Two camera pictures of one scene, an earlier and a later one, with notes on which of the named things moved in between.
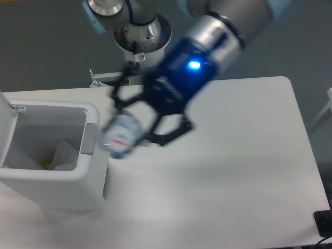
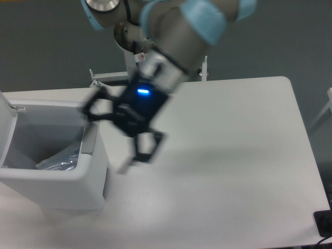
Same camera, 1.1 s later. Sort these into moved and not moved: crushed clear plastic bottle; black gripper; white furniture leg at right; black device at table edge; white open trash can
Moved: crushed clear plastic bottle; black gripper
Not moved: white open trash can; black device at table edge; white furniture leg at right
